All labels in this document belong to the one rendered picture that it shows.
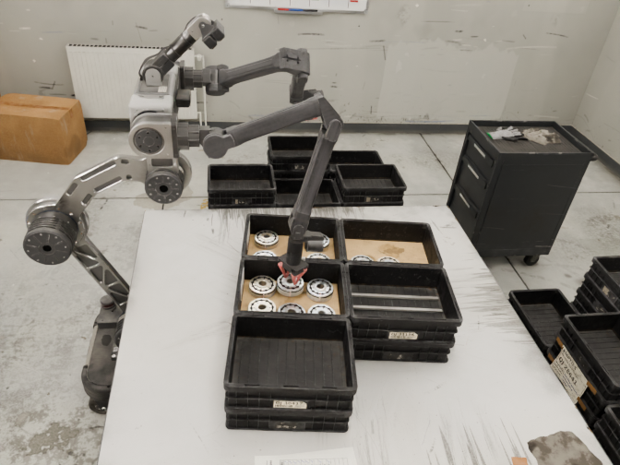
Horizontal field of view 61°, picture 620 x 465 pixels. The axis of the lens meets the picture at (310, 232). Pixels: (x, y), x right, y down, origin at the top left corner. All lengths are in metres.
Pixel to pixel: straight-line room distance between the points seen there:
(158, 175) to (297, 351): 0.82
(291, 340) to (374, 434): 0.41
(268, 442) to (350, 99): 3.84
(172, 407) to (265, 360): 0.34
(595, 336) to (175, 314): 1.90
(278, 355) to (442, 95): 3.97
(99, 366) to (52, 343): 0.56
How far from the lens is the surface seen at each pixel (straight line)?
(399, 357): 2.01
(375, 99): 5.17
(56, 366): 3.02
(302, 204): 1.79
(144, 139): 1.70
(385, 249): 2.31
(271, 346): 1.84
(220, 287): 2.24
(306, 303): 1.99
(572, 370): 2.68
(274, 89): 4.96
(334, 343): 1.87
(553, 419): 2.08
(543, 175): 3.44
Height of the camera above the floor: 2.21
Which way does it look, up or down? 36 degrees down
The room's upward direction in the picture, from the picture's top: 6 degrees clockwise
